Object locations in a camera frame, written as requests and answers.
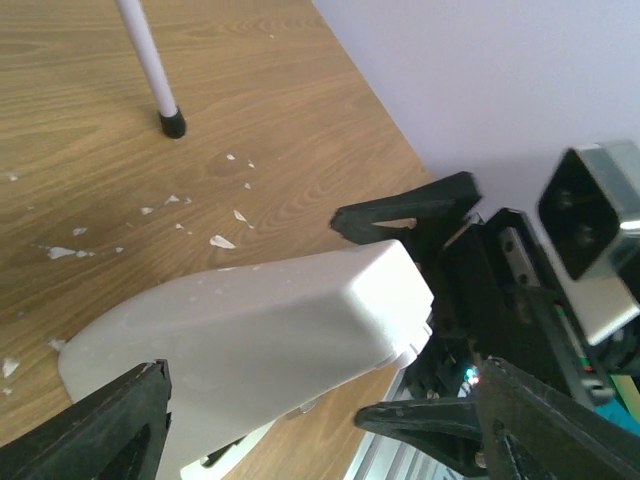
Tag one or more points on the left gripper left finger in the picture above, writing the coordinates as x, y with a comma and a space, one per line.
117, 432

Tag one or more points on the white tripod music stand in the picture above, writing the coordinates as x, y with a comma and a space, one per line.
172, 121

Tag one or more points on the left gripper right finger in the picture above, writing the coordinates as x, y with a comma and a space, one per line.
512, 426

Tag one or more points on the white metronome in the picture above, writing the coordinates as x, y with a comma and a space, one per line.
248, 345

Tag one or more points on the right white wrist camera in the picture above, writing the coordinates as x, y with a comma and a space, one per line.
590, 212

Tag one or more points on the white debris pile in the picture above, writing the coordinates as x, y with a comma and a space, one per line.
78, 238

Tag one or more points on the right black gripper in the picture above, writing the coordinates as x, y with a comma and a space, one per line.
495, 293

